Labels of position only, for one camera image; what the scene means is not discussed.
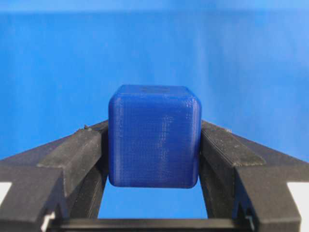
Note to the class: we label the blue cube block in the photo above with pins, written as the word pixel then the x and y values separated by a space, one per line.
pixel 154 137

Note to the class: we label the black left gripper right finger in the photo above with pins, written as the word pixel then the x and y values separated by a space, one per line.
pixel 242 179

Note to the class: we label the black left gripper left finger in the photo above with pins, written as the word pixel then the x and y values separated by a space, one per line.
pixel 64 178

